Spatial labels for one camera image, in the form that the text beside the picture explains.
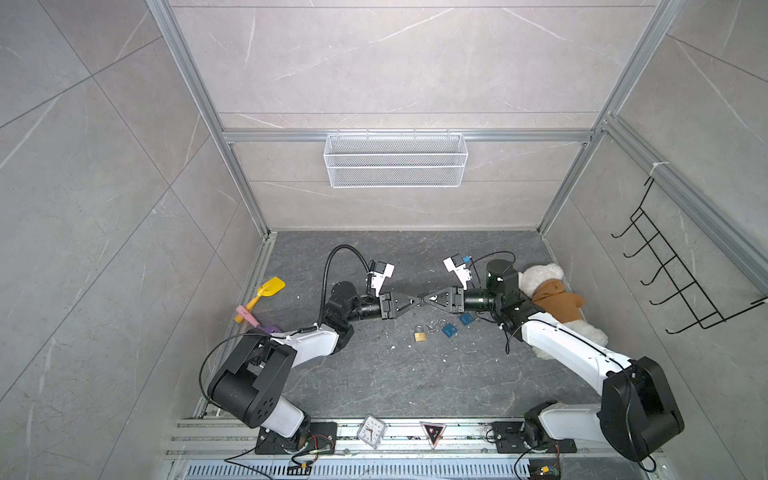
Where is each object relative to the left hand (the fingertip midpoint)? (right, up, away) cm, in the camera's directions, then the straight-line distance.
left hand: (418, 300), depth 73 cm
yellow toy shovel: (-50, -1, +28) cm, 57 cm away
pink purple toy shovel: (-54, -7, +20) cm, 58 cm away
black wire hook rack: (+60, +12, -1) cm, 61 cm away
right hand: (+2, 0, +1) cm, 3 cm away
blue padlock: (+12, -12, +19) cm, 26 cm away
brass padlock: (+2, -14, +19) cm, 24 cm away
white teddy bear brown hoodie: (+43, +1, +20) cm, 47 cm away
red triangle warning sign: (+4, -34, +1) cm, 34 cm away
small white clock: (-12, -33, 0) cm, 35 cm away
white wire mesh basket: (-5, +44, +28) cm, 52 cm away
